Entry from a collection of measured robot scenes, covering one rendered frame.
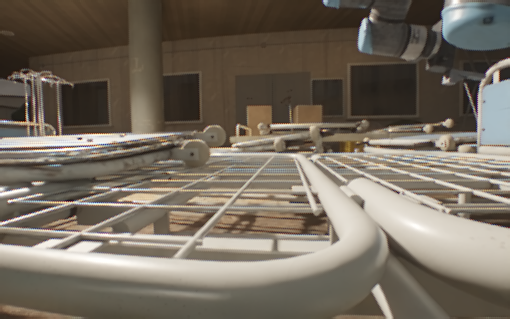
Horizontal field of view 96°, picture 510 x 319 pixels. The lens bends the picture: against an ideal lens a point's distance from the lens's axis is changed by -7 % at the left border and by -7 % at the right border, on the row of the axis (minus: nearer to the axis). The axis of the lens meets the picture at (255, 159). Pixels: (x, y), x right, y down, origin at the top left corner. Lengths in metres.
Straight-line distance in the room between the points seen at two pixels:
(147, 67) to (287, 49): 3.45
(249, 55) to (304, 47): 1.39
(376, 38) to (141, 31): 4.77
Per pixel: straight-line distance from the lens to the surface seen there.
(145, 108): 4.91
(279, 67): 6.62
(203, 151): 0.55
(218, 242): 0.26
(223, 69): 6.81
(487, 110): 1.07
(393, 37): 0.81
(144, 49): 5.15
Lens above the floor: 0.55
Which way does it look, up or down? 4 degrees down
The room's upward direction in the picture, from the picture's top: 1 degrees counter-clockwise
